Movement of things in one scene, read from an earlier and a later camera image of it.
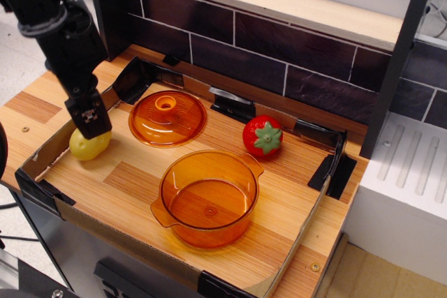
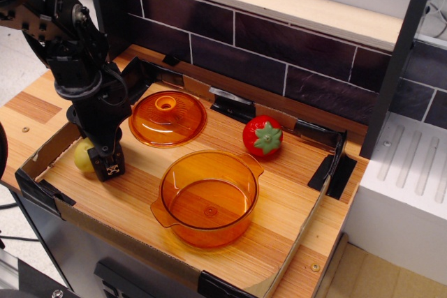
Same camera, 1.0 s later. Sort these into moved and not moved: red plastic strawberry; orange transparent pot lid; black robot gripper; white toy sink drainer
Moved: black robot gripper
Not moved: white toy sink drainer; red plastic strawberry; orange transparent pot lid
